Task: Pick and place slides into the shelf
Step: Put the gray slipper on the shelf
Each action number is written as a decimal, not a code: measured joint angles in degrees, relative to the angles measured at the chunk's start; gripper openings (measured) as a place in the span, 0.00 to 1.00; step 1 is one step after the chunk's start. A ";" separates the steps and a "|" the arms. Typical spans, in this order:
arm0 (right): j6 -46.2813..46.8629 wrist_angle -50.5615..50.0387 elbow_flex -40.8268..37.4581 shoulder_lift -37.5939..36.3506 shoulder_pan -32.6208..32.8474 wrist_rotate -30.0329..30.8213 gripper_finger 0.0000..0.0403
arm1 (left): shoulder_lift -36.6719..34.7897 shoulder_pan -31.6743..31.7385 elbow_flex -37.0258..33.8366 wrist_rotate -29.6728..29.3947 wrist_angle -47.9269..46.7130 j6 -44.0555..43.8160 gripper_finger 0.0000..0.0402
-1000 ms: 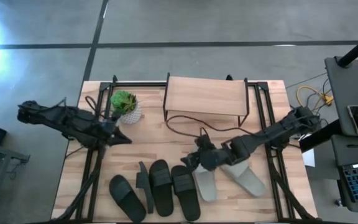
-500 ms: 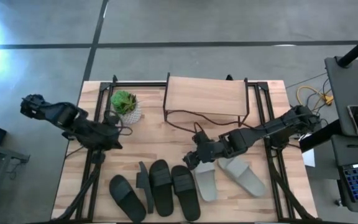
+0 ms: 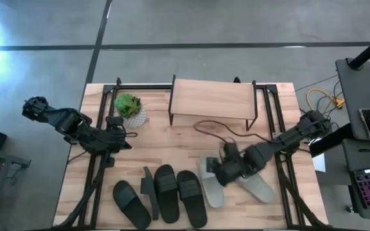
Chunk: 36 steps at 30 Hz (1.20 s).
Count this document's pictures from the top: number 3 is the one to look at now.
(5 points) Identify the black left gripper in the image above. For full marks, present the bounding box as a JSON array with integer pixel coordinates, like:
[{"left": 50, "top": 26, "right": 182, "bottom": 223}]
[{"left": 103, "top": 126, "right": 133, "bottom": 151}]

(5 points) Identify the grey slide sandal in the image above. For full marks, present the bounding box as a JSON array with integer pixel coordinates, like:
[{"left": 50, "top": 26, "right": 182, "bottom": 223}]
[
  {"left": 198, "top": 153, "right": 226, "bottom": 209},
  {"left": 236, "top": 174, "right": 275, "bottom": 204}
]

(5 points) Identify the black slide sandal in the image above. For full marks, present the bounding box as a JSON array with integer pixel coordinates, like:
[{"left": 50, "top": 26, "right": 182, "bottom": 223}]
[
  {"left": 154, "top": 164, "right": 181, "bottom": 225},
  {"left": 139, "top": 166, "right": 160, "bottom": 221},
  {"left": 176, "top": 169, "right": 208, "bottom": 229},
  {"left": 112, "top": 180, "right": 152, "bottom": 230}
]

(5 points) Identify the wooden shelf with black legs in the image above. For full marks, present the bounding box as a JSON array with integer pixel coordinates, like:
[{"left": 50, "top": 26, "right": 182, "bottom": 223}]
[{"left": 168, "top": 74, "right": 259, "bottom": 132}]

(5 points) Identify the green succulent in white pot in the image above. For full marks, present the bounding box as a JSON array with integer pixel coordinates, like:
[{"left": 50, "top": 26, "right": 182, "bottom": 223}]
[{"left": 113, "top": 92, "right": 148, "bottom": 129}]

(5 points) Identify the white paper sheet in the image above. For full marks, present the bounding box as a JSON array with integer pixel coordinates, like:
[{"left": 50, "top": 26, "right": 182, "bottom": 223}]
[{"left": 312, "top": 153, "right": 326, "bottom": 173}]

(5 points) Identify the black diagonal bar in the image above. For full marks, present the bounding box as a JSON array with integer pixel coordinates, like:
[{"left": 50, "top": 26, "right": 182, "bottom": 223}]
[{"left": 309, "top": 123, "right": 355, "bottom": 158}]

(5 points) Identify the grey side table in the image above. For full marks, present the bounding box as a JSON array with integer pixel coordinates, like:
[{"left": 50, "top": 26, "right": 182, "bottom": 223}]
[{"left": 335, "top": 57, "right": 370, "bottom": 142}]

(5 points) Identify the black round pole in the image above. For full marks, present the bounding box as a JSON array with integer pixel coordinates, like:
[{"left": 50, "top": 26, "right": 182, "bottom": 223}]
[{"left": 348, "top": 28, "right": 370, "bottom": 70}]

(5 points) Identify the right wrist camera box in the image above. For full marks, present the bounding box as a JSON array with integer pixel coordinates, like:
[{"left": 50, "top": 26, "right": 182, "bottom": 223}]
[{"left": 206, "top": 156, "right": 218, "bottom": 171}]

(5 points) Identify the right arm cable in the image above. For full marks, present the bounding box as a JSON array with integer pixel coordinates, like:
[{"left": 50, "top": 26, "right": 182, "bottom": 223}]
[{"left": 193, "top": 120, "right": 273, "bottom": 144}]

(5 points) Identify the black aluminium table frame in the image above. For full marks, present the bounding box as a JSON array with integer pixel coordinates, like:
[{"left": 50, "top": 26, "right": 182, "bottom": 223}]
[{"left": 51, "top": 76, "right": 329, "bottom": 231}]

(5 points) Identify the yellow cable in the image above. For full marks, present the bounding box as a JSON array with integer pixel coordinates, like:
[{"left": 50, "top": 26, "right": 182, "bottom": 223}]
[{"left": 306, "top": 88, "right": 346, "bottom": 116}]

